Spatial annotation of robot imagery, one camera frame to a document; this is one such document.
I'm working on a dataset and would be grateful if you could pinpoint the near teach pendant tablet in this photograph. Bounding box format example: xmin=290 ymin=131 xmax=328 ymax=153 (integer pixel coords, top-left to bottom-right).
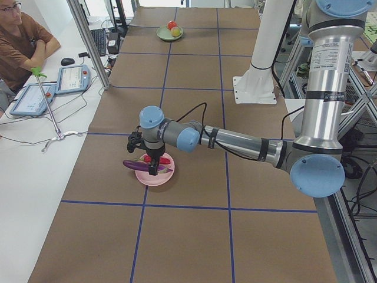
xmin=9 ymin=83 xmax=47 ymax=116

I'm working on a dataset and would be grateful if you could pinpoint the black keyboard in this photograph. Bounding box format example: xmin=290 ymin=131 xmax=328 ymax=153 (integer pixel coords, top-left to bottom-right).
xmin=90 ymin=28 xmax=107 ymax=57

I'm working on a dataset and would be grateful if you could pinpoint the aluminium frame post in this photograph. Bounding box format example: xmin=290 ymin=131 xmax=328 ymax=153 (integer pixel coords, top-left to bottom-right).
xmin=67 ymin=0 xmax=110 ymax=90

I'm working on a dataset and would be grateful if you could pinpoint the black computer mouse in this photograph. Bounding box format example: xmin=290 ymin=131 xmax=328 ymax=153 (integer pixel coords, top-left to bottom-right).
xmin=61 ymin=57 xmax=75 ymax=67

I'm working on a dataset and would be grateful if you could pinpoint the white camera stand pillar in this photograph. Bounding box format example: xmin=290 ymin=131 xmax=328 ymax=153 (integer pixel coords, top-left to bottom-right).
xmin=233 ymin=0 xmax=295 ymax=104

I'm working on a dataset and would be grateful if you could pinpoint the pink plate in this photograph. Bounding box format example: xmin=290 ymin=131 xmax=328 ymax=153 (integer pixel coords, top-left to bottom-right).
xmin=135 ymin=153 xmax=175 ymax=186

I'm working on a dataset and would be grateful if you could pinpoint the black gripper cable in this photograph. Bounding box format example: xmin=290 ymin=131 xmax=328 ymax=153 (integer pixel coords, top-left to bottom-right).
xmin=175 ymin=102 xmax=207 ymax=130

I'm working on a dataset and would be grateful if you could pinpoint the yellow green peach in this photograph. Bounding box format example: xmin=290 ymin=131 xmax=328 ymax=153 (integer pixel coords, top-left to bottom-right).
xmin=170 ymin=26 xmax=181 ymax=38

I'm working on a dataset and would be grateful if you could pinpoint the green plate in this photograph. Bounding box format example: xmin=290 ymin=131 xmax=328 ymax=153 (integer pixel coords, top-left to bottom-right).
xmin=156 ymin=26 xmax=184 ymax=41

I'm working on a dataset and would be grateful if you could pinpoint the white chair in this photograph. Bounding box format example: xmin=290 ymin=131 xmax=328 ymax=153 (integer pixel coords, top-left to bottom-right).
xmin=284 ymin=98 xmax=356 ymax=135

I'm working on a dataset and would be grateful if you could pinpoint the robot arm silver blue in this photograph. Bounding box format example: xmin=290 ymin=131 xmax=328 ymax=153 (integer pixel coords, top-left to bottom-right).
xmin=127 ymin=1 xmax=374 ymax=198

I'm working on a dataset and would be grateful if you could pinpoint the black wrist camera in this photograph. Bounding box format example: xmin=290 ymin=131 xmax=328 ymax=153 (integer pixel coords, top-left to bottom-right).
xmin=127 ymin=131 xmax=145 ymax=153

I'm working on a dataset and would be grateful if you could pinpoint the seated person brown shirt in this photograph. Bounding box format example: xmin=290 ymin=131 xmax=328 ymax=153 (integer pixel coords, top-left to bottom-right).
xmin=1 ymin=1 xmax=61 ymax=111

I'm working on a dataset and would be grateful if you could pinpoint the metal rod green tip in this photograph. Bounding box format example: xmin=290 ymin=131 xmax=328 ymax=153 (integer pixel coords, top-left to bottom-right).
xmin=31 ymin=67 xmax=85 ymax=153

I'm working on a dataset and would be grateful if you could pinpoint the far teach pendant tablet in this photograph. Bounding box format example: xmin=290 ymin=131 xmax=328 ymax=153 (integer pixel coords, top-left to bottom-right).
xmin=55 ymin=65 xmax=91 ymax=94

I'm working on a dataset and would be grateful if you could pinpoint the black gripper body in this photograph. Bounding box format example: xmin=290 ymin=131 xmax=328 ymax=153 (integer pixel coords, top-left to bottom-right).
xmin=146 ymin=146 xmax=166 ymax=165

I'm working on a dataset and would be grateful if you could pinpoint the purple eggplant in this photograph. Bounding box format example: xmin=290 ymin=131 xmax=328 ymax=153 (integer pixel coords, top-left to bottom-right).
xmin=123 ymin=160 xmax=173 ymax=173

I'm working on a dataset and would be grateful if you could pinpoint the teach pendant tablet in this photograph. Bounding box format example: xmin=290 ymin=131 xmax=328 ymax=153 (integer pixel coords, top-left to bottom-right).
xmin=55 ymin=65 xmax=91 ymax=94
xmin=9 ymin=83 xmax=47 ymax=116

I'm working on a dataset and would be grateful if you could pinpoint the red chili pepper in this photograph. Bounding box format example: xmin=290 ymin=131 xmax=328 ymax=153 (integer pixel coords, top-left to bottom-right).
xmin=136 ymin=154 xmax=171 ymax=165

